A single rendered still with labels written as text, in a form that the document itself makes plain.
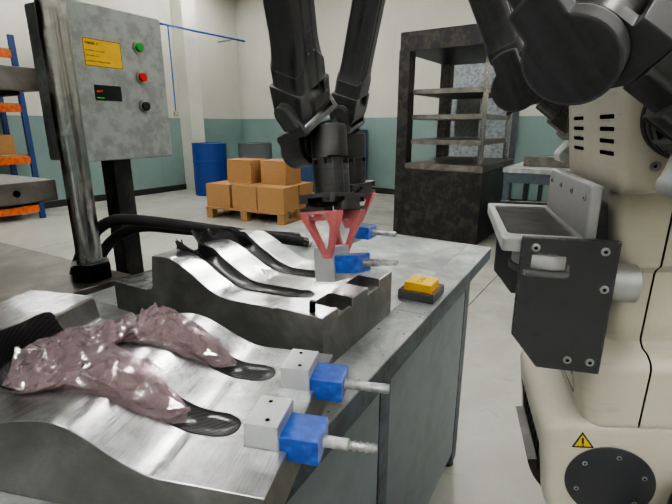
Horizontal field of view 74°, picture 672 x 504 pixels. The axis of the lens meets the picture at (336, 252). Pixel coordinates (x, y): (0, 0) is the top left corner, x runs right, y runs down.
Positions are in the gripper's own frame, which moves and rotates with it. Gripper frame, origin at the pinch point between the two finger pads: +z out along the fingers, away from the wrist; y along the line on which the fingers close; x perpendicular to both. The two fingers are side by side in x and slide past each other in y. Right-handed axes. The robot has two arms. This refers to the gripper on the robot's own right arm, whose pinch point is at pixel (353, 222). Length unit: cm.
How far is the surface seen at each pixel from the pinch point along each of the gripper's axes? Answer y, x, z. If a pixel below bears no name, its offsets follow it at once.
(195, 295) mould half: 36.5, -12.2, 7.4
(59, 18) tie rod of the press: 25, -59, -45
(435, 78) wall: -635, -197, -93
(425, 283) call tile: -0.3, 17.3, 12.0
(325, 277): 31.9, 12.3, 1.7
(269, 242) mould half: 13.4, -13.7, 3.1
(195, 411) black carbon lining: 58, 11, 10
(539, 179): -340, 0, 26
